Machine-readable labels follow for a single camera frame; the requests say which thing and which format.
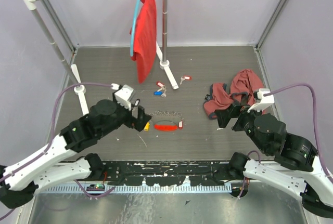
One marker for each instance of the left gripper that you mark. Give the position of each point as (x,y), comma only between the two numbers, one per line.
(138,123)

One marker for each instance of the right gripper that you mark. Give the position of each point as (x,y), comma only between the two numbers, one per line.
(223,115)

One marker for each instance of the key with yellow tag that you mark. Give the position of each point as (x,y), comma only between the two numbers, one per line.
(147,127)

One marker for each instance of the key with black tag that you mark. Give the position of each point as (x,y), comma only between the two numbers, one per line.
(136,103)

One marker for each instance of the keyring with red tag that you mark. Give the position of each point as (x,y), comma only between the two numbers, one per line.
(166,121)

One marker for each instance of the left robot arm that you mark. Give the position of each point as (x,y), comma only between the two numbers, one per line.
(22,181)

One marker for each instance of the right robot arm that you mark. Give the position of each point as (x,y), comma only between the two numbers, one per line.
(308,181)

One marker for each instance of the key with blue tag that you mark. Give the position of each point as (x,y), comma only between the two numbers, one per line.
(160,93)

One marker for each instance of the crumpled red shirt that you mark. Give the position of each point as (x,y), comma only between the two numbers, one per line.
(240,92)

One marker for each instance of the key with red tag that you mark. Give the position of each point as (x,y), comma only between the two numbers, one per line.
(162,87)
(185,78)

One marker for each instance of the far key with red tag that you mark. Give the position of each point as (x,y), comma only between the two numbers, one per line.
(185,78)

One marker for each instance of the red shirt on hanger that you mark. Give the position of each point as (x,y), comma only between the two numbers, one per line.
(144,49)

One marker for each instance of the blue hanger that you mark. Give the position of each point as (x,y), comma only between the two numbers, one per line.
(133,28)

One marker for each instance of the clothes rack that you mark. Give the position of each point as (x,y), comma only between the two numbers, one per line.
(104,23)

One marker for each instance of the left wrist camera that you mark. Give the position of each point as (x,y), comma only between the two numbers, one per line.
(123,95)

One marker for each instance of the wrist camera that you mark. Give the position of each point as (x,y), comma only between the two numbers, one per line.
(123,95)
(262,100)

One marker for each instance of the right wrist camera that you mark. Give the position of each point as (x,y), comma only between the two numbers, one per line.
(262,100)

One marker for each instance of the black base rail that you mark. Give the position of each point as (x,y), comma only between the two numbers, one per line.
(166,173)

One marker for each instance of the grey cable duct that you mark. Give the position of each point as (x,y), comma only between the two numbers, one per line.
(185,188)

